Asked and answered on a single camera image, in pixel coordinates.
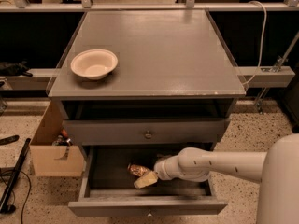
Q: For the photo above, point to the black object on ledge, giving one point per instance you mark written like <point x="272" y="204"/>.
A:
<point x="10" y="69"/>

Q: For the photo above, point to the black pole on floor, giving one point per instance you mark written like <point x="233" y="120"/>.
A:
<point x="14" y="173"/>

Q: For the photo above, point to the items inside cardboard box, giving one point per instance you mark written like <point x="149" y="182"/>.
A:
<point x="62" y="139"/>

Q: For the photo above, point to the orange soda can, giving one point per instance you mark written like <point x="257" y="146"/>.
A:
<point x="137" y="170"/>

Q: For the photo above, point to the cardboard box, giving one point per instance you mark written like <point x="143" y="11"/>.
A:
<point x="51" y="160"/>

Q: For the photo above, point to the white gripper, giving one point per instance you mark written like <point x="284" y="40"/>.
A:
<point x="162" y="168"/>

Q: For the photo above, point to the grey wooden drawer cabinet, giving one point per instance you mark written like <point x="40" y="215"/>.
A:
<point x="172" y="65"/>

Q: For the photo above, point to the black tool on floor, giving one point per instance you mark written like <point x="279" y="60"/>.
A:
<point x="9" y="140"/>

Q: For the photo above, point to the metal rail frame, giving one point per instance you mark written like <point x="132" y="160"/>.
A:
<point x="86" y="5"/>

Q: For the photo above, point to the open grey middle drawer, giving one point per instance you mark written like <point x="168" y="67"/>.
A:
<point x="107" y="188"/>

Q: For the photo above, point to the white paper bowl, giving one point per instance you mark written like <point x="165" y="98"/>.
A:
<point x="94" y="64"/>

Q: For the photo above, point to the closed grey top drawer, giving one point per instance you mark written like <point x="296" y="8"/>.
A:
<point x="140" y="132"/>

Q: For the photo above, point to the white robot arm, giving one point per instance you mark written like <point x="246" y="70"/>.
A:
<point x="276" y="171"/>

